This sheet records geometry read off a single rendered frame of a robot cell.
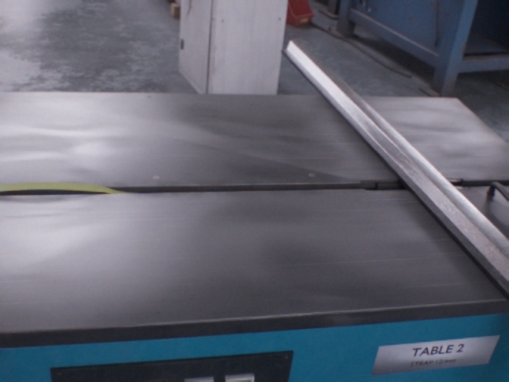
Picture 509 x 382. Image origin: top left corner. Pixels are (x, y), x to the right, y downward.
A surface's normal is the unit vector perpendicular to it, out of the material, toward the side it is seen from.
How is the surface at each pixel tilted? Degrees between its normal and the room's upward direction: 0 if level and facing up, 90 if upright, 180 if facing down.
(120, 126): 0
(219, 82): 90
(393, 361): 90
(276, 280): 0
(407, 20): 90
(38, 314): 0
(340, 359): 90
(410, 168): 75
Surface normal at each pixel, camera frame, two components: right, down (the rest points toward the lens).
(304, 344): 0.19, 0.53
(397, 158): -0.90, -0.15
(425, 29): -0.90, 0.14
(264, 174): 0.10, -0.85
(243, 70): 0.42, 0.51
